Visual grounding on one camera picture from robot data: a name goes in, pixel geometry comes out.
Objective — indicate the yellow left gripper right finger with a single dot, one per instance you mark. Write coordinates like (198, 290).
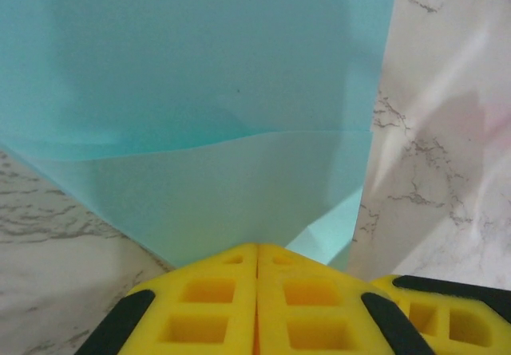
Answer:
(319, 323)

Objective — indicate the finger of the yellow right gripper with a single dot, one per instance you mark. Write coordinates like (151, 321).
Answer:
(459, 323)

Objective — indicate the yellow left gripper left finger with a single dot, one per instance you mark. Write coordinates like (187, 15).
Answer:
(199, 323)

